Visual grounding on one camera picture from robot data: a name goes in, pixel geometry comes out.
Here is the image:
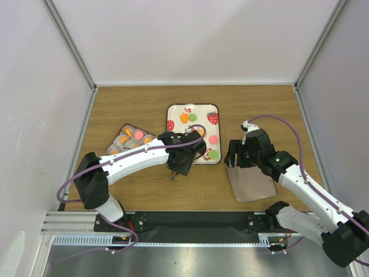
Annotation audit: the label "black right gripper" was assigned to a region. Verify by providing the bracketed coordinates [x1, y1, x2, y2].
[223, 140, 261, 169]

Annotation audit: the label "rose gold tin lid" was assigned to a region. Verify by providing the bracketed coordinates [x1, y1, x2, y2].
[227, 167, 278, 204]

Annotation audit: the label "pink sandwich cookie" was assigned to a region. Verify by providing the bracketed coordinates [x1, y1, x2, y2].
[209, 135, 219, 144]
[134, 130, 144, 140]

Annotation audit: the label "steel slotted serving tongs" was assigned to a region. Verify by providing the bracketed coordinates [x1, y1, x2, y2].
[170, 171, 179, 181]

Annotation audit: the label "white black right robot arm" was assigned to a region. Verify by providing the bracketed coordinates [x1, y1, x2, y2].
[224, 125, 368, 268]

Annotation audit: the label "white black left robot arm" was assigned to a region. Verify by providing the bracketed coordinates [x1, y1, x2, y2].
[74, 130, 206, 231]

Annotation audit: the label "orange dotted biscuit upper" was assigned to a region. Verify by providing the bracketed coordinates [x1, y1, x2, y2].
[197, 128, 204, 136]

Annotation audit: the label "orange dotted biscuit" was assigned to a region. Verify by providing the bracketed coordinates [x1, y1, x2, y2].
[197, 128, 204, 136]
[125, 129, 132, 137]

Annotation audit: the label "white strawberry print tray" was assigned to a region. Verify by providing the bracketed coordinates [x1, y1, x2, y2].
[163, 103, 223, 166]

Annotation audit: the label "orange scalloped cookie middle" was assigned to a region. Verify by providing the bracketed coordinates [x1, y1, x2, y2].
[142, 135, 153, 144]

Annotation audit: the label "orange scalloped cookie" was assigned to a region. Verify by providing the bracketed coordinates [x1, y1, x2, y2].
[142, 135, 153, 144]
[120, 135, 130, 144]

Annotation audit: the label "rose gold cookie tin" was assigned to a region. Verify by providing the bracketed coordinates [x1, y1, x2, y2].
[104, 123, 156, 155]

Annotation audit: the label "orange dotted biscuit top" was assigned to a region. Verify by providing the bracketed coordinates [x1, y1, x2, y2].
[125, 129, 132, 137]

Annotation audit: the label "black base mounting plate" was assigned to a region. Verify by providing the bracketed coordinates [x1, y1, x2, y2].
[93, 210, 289, 243]

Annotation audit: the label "orange scalloped cookie lower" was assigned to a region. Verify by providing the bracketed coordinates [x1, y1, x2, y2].
[120, 135, 130, 144]

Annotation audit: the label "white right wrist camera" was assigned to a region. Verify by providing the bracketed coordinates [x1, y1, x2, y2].
[241, 121, 259, 145]

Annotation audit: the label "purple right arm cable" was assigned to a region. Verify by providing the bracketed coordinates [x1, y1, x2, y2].
[247, 114, 369, 268]

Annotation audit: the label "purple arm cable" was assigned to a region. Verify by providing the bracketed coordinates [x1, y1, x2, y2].
[247, 114, 369, 268]
[57, 124, 207, 257]

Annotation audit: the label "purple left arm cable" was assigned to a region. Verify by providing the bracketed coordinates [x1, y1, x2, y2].
[57, 124, 207, 257]

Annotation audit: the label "aluminium frame post right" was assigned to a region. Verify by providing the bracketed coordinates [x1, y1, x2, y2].
[293, 0, 349, 90]

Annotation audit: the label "aluminium frame post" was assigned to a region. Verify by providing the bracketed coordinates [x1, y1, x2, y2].
[41, 0, 97, 92]
[293, 0, 349, 90]

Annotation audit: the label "aluminium frame post left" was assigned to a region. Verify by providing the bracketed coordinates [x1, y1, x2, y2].
[41, 0, 97, 92]

